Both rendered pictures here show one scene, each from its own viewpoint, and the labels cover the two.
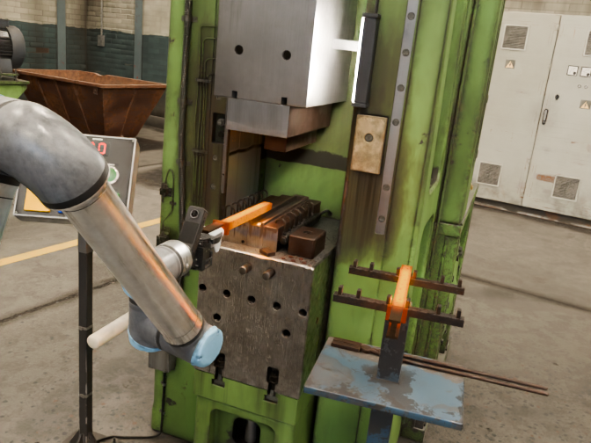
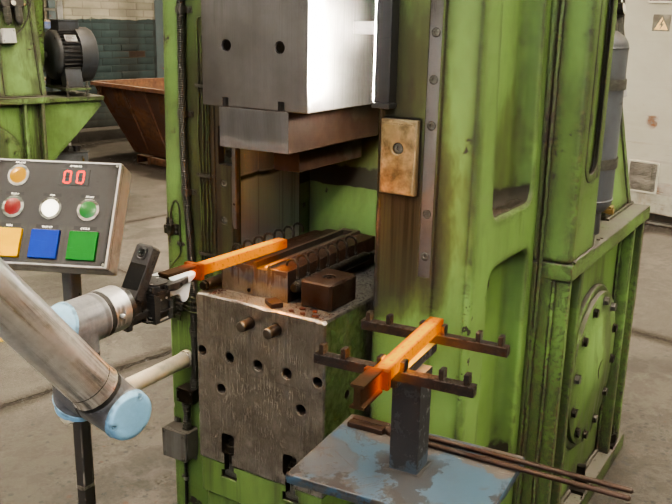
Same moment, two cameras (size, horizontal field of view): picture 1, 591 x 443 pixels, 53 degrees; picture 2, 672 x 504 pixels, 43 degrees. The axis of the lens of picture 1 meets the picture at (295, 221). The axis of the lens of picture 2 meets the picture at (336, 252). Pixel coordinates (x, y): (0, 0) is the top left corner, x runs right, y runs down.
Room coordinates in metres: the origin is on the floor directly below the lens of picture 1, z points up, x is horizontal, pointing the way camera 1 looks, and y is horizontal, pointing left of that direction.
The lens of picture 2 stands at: (-0.09, -0.48, 1.58)
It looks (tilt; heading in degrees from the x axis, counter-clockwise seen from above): 16 degrees down; 13
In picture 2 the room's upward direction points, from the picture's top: 1 degrees clockwise
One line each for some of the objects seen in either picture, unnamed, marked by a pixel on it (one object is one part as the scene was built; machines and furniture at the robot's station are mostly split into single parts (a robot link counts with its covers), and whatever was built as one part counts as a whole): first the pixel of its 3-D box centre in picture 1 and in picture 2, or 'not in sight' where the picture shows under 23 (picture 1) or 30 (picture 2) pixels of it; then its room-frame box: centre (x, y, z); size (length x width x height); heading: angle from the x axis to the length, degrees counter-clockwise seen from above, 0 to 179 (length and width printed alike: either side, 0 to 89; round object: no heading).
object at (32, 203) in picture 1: (39, 199); (6, 242); (1.75, 0.79, 1.01); 0.07 x 0.05 x 0.07; 96
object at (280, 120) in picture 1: (283, 112); (303, 121); (1.98, 0.08, 1.32); 0.42 x 0.20 x 0.10; 161
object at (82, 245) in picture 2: not in sight; (82, 246); (1.77, 0.59, 1.01); 0.07 x 0.05 x 0.07; 96
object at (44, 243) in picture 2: not in sight; (44, 244); (1.76, 0.69, 1.01); 0.07 x 0.05 x 0.07; 96
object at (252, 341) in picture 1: (282, 291); (320, 356); (1.97, 0.02, 0.69); 0.56 x 0.38 x 0.45; 161
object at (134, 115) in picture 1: (89, 107); (189, 125); (8.30, 3.01, 0.43); 1.89 x 1.20 x 0.85; 60
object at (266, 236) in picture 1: (273, 217); (302, 259); (1.98, 0.08, 0.96); 0.42 x 0.20 x 0.09; 161
